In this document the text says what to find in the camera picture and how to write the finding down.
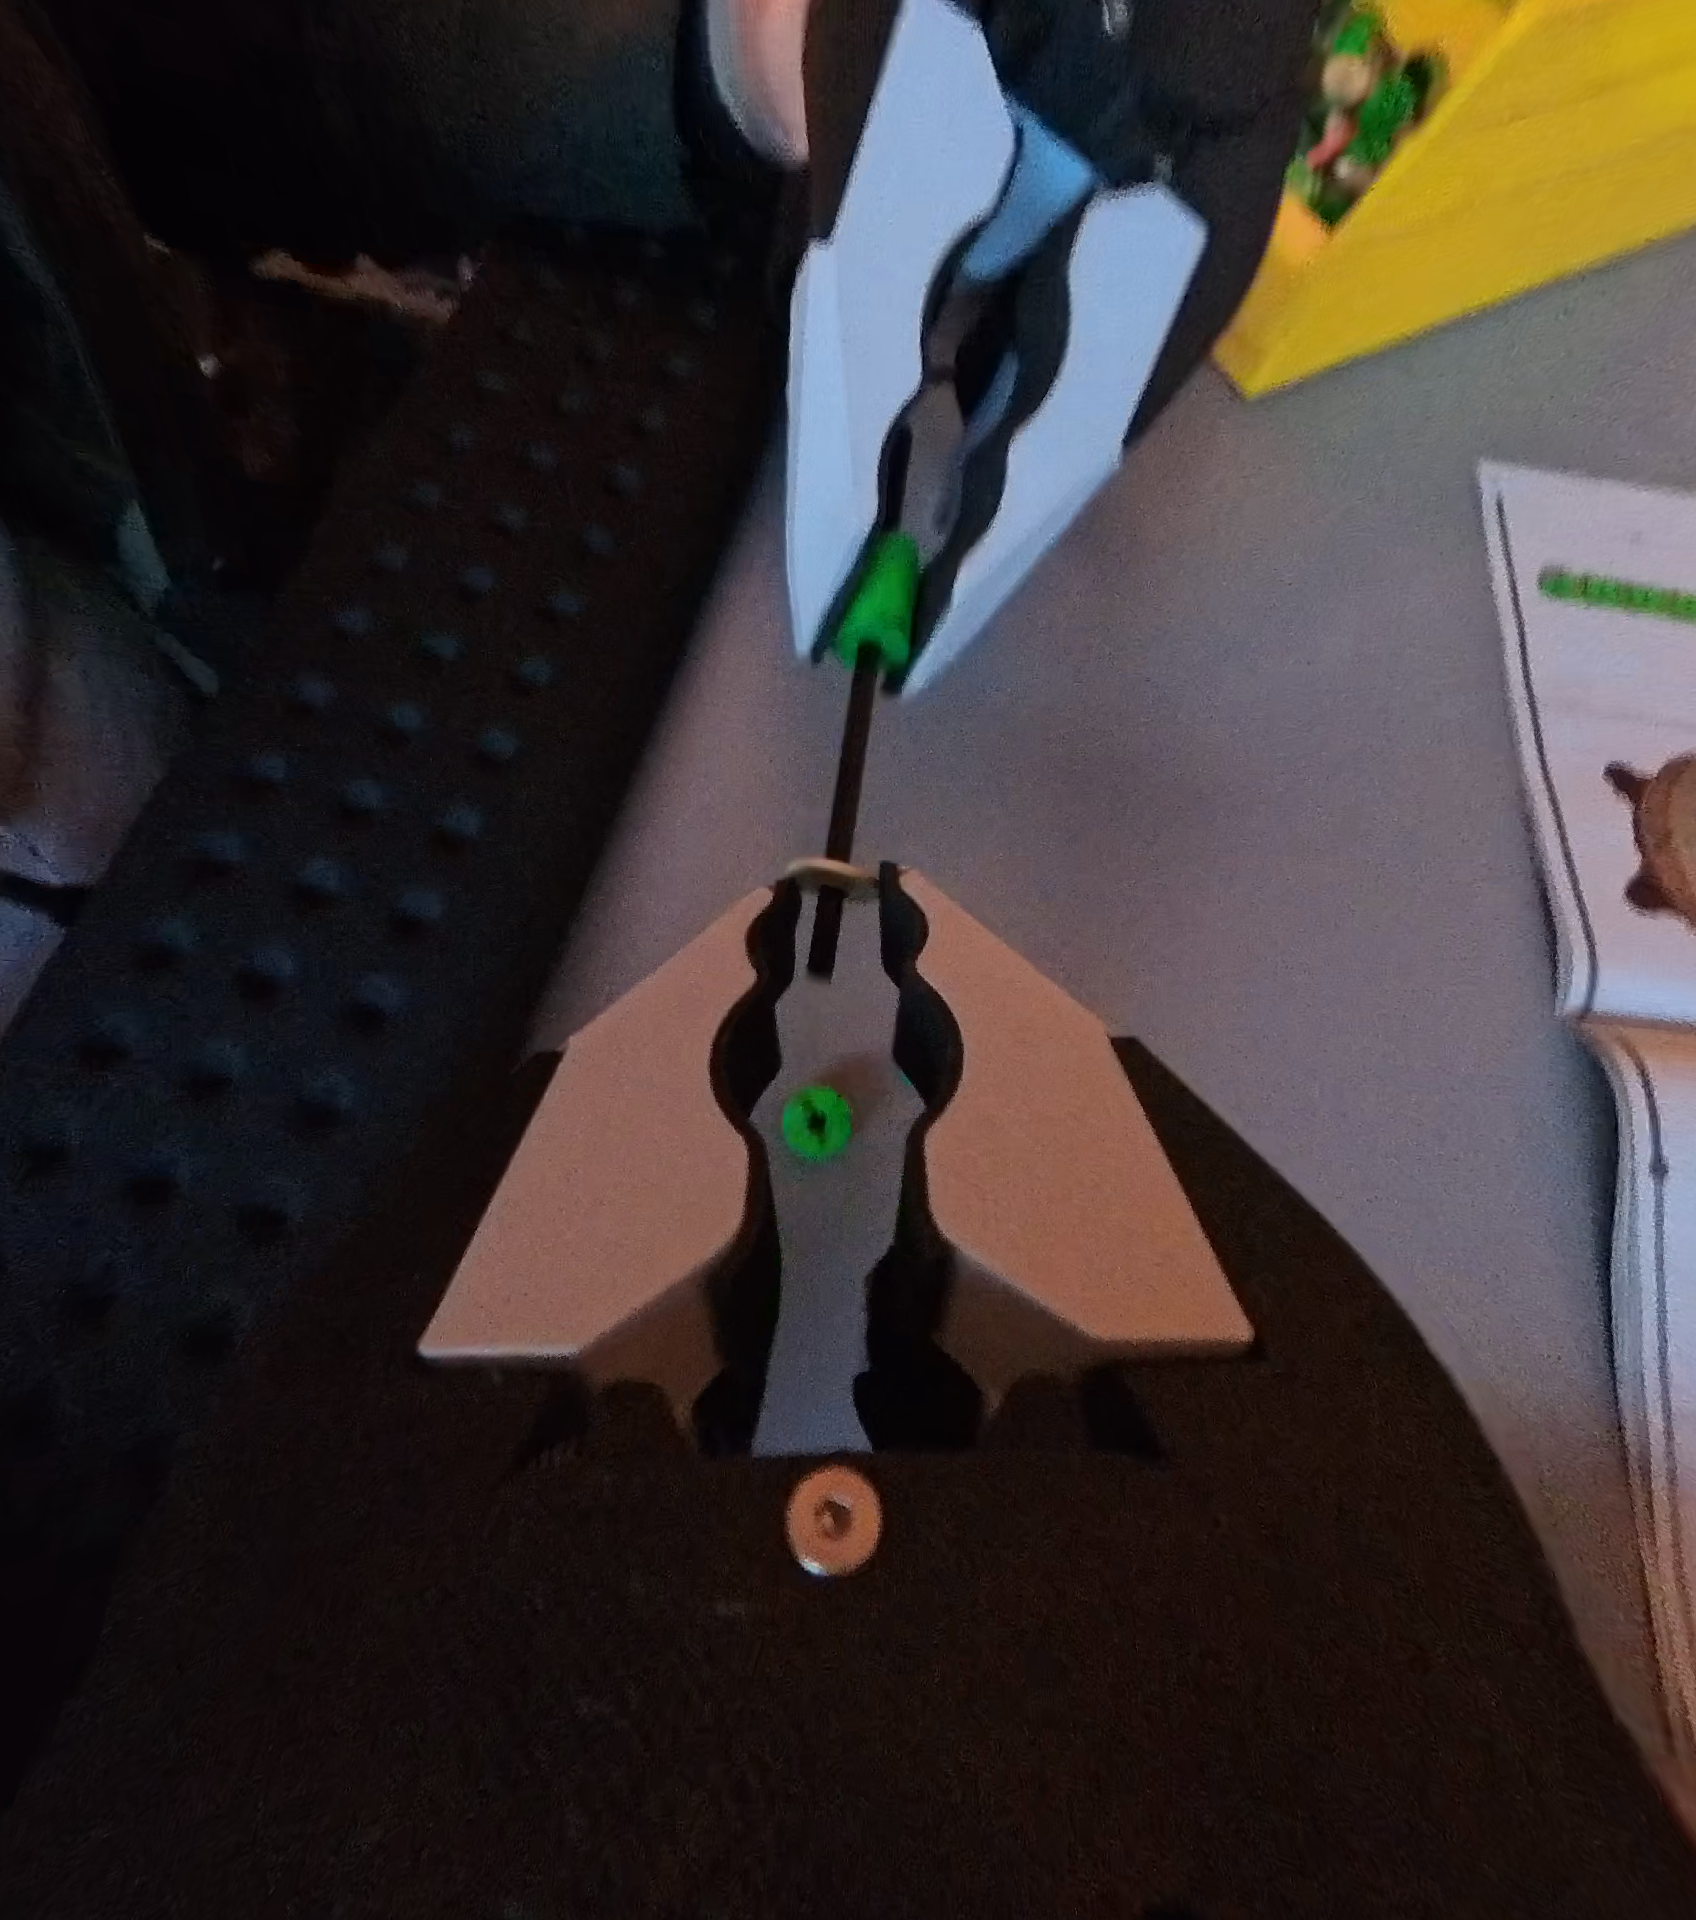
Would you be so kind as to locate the person's left hand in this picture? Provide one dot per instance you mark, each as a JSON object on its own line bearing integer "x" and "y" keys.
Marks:
{"x": 757, "y": 74}

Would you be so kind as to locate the pile of green brick pieces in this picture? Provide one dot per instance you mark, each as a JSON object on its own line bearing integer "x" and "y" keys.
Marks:
{"x": 1365, "y": 104}

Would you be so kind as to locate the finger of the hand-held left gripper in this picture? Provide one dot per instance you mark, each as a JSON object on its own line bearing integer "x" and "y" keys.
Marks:
{"x": 1086, "y": 374}
{"x": 878, "y": 226}

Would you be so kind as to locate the person's left forearm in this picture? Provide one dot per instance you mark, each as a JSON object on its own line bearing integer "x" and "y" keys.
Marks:
{"x": 411, "y": 104}

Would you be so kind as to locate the pale crumpled cloth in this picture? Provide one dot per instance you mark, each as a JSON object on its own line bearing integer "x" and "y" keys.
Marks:
{"x": 369, "y": 285}

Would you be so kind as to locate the grey desk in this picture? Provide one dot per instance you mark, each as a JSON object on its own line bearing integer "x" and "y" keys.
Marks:
{"x": 1237, "y": 899}

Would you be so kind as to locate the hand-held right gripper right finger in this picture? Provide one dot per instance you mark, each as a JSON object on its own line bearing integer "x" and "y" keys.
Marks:
{"x": 1074, "y": 1198}

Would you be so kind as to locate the yellow plastic bin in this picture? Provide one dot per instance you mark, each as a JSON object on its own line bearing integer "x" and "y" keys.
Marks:
{"x": 1536, "y": 179}

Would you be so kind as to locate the tan round plate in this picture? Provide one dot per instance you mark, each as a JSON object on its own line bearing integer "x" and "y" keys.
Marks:
{"x": 864, "y": 879}

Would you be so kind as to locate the open instruction booklet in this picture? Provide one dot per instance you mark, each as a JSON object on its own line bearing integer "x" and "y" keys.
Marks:
{"x": 1657, "y": 705}

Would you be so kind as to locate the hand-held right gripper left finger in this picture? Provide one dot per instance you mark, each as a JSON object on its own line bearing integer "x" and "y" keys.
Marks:
{"x": 606, "y": 1198}

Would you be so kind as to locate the green round brick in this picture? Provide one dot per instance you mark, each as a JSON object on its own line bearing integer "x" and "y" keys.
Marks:
{"x": 815, "y": 1119}

